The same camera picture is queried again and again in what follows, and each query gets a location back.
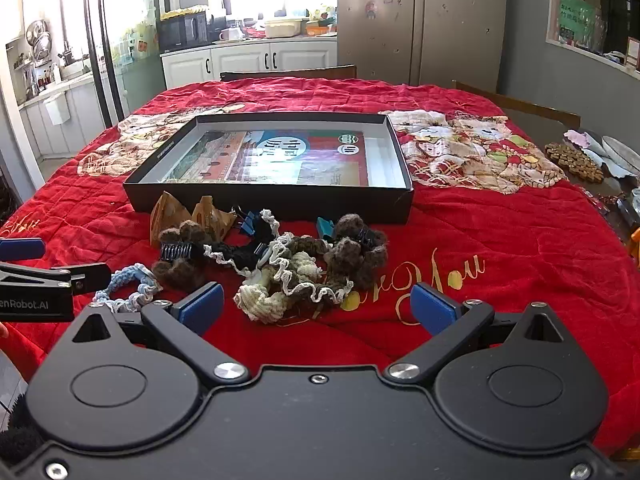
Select black microwave oven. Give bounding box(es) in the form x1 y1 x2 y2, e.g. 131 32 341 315
157 10 209 54

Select hanging steel bowls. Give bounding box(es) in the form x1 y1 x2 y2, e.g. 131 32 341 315
25 18 54 61

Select white wall bin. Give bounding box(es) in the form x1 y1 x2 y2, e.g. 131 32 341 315
42 94 72 126

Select black lace-trimmed scrunchie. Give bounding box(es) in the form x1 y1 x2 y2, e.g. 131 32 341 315
202 209 331 282

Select white plastic container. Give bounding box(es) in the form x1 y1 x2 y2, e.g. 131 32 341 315
263 18 304 39

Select white plate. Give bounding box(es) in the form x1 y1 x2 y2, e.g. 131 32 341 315
601 135 640 177

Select brown snack packet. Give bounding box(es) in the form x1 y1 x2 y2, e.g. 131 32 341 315
150 191 194 239
192 196 237 244

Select dark fuzzy cloth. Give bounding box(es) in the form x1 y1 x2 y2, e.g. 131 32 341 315
0 395 39 467

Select cream knitted scrunchie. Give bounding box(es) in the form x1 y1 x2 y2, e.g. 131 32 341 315
234 251 323 325

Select black cardboard box tray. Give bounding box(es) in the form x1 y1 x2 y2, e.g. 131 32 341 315
122 112 416 227

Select brown fuzzy hair claw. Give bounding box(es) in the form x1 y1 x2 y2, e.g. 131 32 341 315
324 213 389 282
151 220 212 289

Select yellow lace cover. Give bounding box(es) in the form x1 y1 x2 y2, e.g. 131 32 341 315
164 4 209 20

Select wooden bead mat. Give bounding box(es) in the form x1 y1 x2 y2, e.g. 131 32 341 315
544 142 607 179

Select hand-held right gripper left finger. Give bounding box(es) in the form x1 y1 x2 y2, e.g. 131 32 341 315
62 282 250 389

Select pink scalloped dish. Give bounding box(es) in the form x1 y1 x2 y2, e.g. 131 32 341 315
564 129 602 150

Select clear drinking glasses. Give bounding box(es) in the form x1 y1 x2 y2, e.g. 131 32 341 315
580 14 609 54

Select brown wooden chair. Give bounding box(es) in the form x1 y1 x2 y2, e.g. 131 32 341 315
452 80 582 132

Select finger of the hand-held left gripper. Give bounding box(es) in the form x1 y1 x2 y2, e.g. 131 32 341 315
0 262 112 296
0 237 47 262

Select teal binder clip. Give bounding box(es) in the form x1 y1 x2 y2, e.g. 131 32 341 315
316 216 342 241

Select light blue knitted scrunchie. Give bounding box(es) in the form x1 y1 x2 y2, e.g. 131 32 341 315
94 264 165 315

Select blue binder clip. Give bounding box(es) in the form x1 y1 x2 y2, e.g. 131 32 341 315
232 205 274 242

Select red printed blanket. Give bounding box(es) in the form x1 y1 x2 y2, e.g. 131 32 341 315
0 77 640 461

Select steel double-door refrigerator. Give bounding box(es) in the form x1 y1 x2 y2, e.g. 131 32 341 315
337 0 509 92

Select green wall poster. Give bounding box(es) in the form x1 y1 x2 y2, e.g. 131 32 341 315
558 0 597 44

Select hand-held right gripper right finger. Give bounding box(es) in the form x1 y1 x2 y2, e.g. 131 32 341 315
387 282 577 389

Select white kitchen cabinet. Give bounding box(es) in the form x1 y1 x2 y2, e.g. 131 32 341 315
160 37 339 89

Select olive lace-trimmed scrunchie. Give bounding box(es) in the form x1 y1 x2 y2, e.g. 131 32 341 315
267 232 355 311

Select dark wooden chair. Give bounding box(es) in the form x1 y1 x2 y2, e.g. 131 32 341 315
220 64 358 82

